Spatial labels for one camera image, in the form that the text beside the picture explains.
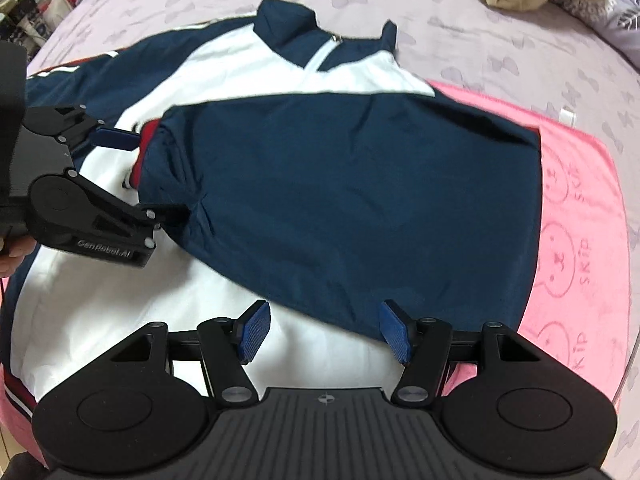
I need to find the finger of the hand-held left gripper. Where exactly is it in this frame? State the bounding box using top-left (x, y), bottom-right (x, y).
top-left (22, 104), bottom-right (142, 154)
top-left (69, 171), bottom-right (164, 268)

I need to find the person's left hand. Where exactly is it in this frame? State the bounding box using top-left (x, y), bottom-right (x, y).
top-left (0, 238), bottom-right (38, 278)

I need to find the purple bed sheet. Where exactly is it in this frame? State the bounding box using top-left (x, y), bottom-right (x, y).
top-left (25, 0), bottom-right (640, 461)

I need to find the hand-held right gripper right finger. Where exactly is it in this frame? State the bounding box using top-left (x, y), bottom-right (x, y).
top-left (378, 299), bottom-right (544, 407)

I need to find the purple leaf print quilt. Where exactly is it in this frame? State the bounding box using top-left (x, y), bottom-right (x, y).
top-left (549, 0), bottom-right (640, 70)

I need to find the navy and white jacket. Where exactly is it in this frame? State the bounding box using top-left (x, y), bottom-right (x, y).
top-left (0, 0), bottom-right (544, 420)

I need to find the pink towel blanket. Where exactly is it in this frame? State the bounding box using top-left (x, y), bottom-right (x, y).
top-left (0, 80), bottom-right (633, 467)

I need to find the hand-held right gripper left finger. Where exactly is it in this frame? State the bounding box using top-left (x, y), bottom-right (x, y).
top-left (106, 298), bottom-right (273, 407)

